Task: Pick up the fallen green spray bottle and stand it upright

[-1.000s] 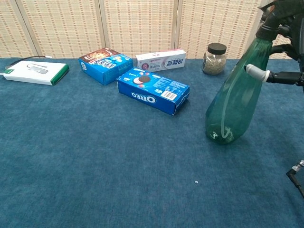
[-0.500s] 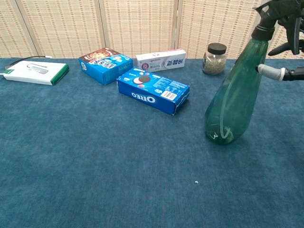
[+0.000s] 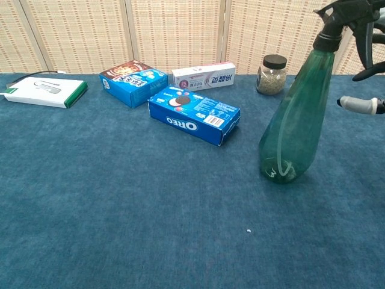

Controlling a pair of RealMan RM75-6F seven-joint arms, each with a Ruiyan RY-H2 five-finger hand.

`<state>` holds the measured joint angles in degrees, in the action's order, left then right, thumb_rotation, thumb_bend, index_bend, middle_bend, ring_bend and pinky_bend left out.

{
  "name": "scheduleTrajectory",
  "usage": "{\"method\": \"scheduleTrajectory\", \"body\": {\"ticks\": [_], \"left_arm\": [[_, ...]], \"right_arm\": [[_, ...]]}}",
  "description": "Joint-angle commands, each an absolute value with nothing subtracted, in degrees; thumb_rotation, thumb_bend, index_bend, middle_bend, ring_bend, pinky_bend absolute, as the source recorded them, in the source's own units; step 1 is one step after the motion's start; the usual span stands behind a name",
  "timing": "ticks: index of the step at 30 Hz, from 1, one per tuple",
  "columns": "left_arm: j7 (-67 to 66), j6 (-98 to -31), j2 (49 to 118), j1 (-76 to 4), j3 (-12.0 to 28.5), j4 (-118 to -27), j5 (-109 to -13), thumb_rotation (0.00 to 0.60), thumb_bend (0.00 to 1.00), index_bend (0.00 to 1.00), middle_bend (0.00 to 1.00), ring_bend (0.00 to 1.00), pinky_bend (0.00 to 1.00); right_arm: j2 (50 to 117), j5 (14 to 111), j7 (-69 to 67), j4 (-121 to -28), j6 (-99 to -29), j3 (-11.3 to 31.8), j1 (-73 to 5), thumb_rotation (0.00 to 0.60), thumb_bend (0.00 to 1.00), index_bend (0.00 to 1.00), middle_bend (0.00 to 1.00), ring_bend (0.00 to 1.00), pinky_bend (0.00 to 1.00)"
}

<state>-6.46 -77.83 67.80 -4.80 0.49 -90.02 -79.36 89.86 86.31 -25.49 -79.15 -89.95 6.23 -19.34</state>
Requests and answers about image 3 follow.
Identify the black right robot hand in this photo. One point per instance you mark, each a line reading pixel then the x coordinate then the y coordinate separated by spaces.
pixel 361 105

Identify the green transparent spray bottle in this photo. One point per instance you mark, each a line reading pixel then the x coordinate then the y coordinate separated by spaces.
pixel 294 120

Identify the woven bamboo screen panel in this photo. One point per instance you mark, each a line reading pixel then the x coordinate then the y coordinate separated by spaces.
pixel 78 36
pixel 177 30
pixel 276 27
pixel 15 45
pixel 349 54

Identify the glass jar with black lid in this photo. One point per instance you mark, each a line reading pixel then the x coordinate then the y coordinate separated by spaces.
pixel 271 79

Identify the white pink toothpaste box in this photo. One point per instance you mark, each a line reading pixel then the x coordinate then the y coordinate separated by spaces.
pixel 204 79

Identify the blue Oreo cookie box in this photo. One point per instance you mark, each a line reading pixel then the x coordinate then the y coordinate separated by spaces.
pixel 192 117

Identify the blue and brown snack box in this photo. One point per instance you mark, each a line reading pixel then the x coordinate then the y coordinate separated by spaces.
pixel 132 85

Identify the blue tablecloth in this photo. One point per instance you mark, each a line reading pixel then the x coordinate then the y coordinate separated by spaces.
pixel 120 195

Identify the white box with green edge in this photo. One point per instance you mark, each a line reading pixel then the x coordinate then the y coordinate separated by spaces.
pixel 45 91

